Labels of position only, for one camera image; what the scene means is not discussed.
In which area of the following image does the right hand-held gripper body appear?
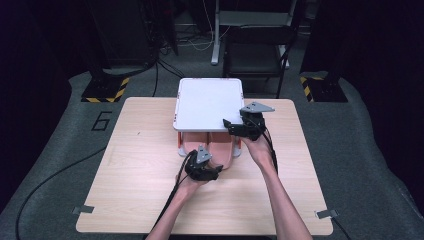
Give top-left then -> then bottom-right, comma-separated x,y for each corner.
239,101 -> 276,141

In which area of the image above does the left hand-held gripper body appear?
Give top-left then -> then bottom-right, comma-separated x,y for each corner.
184,144 -> 220,183

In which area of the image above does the pink slipper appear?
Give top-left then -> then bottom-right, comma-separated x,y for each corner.
207,131 -> 235,170
181,131 -> 210,158

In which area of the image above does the white shoe rack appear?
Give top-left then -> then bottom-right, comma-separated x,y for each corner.
172,77 -> 247,158

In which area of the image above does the person's left hand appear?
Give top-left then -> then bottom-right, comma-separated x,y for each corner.
175,173 -> 218,202

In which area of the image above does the person's right hand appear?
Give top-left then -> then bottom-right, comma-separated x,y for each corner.
239,132 -> 279,175

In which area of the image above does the black folding chair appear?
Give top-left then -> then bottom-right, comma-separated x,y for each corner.
222,25 -> 295,100

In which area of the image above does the black striped stand base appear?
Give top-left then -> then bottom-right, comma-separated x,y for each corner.
80,75 -> 131,104
299,75 -> 349,104

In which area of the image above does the grey tape strip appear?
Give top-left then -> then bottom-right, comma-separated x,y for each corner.
314,208 -> 340,220
72,204 -> 96,216

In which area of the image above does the black cabinet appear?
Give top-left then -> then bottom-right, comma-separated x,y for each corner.
84,0 -> 158,69

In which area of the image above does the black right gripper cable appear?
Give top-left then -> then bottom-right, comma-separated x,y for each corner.
248,118 -> 353,240

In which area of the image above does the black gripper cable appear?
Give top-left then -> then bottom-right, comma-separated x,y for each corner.
248,118 -> 353,240
143,149 -> 198,240

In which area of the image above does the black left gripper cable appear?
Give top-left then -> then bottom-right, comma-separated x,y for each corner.
143,149 -> 198,240

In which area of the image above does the white desk frame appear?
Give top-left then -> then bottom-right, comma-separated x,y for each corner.
210,0 -> 298,70

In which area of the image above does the black cable bundle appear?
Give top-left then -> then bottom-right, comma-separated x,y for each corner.
151,43 -> 185,98

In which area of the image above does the white cable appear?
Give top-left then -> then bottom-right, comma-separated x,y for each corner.
179,0 -> 232,52

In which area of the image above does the black floor cable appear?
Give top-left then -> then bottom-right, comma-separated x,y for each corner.
14,147 -> 107,240

